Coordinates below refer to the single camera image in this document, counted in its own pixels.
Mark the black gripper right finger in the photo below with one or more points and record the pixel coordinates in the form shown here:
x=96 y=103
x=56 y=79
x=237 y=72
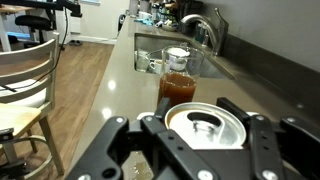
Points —
x=283 y=150

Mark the wooden desk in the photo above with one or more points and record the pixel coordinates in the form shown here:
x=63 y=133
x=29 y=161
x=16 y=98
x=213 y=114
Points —
x=6 y=10

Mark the white bowl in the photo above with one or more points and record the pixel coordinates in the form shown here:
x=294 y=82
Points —
x=178 y=58

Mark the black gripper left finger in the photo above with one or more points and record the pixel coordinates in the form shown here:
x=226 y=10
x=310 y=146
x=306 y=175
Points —
x=100 y=153

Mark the blue cloth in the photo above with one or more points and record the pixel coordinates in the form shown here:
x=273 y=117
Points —
x=144 y=21

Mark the light wooden chair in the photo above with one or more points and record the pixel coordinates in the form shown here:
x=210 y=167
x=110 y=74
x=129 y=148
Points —
x=30 y=83

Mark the orange-capped drink bottle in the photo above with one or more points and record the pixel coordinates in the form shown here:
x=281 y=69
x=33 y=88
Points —
x=206 y=133

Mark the tall clear drinking glass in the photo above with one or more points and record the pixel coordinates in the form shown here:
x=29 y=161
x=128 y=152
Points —
x=176 y=88

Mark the white mug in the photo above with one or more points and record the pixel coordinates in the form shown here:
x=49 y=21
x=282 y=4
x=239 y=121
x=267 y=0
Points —
x=156 y=66

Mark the chrome faucet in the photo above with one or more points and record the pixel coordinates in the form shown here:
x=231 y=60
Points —
x=206 y=26

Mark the black office chair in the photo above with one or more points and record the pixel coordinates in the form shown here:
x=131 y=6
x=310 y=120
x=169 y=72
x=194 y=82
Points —
x=33 y=22

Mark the clear glass jar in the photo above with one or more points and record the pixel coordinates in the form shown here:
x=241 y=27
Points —
x=142 y=61

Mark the stainless steel sink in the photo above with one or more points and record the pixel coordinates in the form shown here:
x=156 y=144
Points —
x=150 y=41

